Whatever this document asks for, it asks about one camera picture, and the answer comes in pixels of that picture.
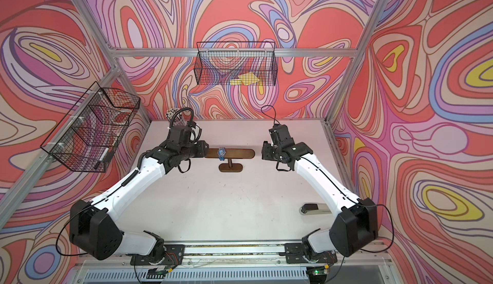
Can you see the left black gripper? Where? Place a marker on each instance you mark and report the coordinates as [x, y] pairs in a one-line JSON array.
[[202, 151]]

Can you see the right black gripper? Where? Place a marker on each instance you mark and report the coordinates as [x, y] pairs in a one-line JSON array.
[[266, 151]]

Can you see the black sport wrist watch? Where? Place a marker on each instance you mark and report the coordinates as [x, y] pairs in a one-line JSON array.
[[283, 165]]

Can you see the blue transparent wrist watch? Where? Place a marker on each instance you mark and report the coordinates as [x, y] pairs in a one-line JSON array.
[[221, 154]]

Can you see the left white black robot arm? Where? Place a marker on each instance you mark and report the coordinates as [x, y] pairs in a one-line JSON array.
[[93, 225]]

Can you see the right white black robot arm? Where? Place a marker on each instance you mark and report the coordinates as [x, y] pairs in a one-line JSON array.
[[355, 219]]

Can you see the brown wooden watch stand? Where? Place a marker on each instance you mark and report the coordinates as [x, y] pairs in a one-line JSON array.
[[231, 154]]

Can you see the striped pencil cup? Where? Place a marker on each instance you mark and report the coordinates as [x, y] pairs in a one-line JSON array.
[[174, 115]]

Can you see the silver black stapler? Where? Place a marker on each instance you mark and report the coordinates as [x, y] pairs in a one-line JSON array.
[[314, 209]]

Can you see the white marker in basket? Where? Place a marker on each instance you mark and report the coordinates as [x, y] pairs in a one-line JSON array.
[[102, 157]]

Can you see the yellow sticky notes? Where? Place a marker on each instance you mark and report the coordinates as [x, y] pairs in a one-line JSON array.
[[245, 79]]

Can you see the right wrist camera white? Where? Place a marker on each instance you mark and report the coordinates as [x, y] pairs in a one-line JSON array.
[[279, 133]]

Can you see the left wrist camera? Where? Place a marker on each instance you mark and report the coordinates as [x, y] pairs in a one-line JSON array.
[[196, 129]]

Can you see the black wire basket left wall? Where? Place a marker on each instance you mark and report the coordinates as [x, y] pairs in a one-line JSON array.
[[101, 118]]

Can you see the black wire basket wall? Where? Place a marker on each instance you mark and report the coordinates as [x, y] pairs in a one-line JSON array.
[[217, 62], [101, 118]]

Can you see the black wire basket back wall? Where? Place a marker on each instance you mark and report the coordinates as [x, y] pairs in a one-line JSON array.
[[217, 62]]

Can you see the aluminium mounting rail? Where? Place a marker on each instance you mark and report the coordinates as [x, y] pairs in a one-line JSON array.
[[280, 253]]

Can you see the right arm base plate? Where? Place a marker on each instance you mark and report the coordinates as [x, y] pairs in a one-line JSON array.
[[298, 253]]

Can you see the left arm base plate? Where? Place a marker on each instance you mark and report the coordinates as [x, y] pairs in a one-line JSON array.
[[170, 255]]

